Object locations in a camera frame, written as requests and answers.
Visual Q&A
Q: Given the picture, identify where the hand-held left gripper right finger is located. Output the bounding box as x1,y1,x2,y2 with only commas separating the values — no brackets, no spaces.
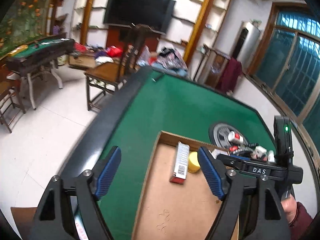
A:
197,146,292,240

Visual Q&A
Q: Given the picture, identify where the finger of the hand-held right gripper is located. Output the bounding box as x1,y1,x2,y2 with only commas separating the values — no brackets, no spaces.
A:
216,154,251,171

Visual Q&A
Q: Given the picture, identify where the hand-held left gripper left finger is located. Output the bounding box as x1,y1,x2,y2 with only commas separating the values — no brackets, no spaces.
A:
27,146,122,240

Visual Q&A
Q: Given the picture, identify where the small white printed box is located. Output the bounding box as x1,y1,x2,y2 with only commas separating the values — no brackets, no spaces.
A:
211,148,229,158

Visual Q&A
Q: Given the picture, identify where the black object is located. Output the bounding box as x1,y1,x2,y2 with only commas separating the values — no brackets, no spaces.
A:
229,145,253,155

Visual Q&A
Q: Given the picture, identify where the white charger cube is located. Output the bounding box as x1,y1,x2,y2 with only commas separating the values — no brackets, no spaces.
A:
254,146,267,159

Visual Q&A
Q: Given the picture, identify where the cardboard box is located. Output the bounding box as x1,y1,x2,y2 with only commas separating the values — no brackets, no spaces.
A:
131,130,240,240

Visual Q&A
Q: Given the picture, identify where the person's right forearm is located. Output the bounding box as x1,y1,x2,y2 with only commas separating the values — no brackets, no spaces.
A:
287,201,316,240

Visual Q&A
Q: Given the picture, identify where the person's right hand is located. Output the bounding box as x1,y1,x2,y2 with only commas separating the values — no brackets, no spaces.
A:
281,195,298,225

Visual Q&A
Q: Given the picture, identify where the yellow round container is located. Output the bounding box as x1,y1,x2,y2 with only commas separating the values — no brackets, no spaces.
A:
189,151,202,173

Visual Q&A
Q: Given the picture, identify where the round table control panel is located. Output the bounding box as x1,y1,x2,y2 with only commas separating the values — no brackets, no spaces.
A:
209,122,250,148

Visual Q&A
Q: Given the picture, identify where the white and red carton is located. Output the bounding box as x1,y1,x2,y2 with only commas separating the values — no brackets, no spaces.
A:
169,141,190,184

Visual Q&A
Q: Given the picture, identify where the red and white paper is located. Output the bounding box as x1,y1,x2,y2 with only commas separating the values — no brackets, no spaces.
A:
74,215,88,240

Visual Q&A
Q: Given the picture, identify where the green mahjong table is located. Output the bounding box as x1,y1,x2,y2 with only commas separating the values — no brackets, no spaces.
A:
60,66,278,240

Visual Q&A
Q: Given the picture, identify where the green glass window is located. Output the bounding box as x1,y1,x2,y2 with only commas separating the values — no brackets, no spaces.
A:
250,2,320,140

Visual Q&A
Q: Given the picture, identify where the maroon garment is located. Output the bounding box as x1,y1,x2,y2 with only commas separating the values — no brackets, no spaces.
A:
216,57,243,93

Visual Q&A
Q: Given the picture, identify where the carved wooden chair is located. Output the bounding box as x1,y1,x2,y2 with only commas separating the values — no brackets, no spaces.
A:
197,44,231,85

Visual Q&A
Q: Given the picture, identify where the white standing air conditioner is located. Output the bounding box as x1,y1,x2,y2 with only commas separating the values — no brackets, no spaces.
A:
231,21,261,68

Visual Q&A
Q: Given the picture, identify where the pile of clothes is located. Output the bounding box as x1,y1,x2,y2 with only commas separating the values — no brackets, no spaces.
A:
149,47,188,77

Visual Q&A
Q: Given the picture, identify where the brown slatted wooden chair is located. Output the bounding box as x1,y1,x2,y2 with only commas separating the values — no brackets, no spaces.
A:
0,86,26,133

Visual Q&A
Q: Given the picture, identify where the red plastic bag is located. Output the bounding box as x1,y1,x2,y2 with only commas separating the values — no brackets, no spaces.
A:
106,46,123,58

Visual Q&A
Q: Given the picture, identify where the dark wooden chair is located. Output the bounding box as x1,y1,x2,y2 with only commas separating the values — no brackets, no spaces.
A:
117,24,153,90

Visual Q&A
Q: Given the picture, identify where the dark folding mahjong table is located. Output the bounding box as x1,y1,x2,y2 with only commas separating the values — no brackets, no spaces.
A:
5,39,75,110

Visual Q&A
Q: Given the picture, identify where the yellow flat box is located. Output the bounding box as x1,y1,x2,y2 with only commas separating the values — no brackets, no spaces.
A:
7,45,29,57

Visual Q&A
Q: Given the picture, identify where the black flat television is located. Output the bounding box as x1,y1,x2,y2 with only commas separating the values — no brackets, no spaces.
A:
104,0,177,35

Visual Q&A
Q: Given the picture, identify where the white wall shelf unit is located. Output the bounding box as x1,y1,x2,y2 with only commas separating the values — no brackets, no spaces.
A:
72,0,237,53

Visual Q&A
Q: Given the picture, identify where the flower wall mural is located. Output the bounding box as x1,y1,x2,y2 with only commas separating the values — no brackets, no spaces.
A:
0,0,55,58

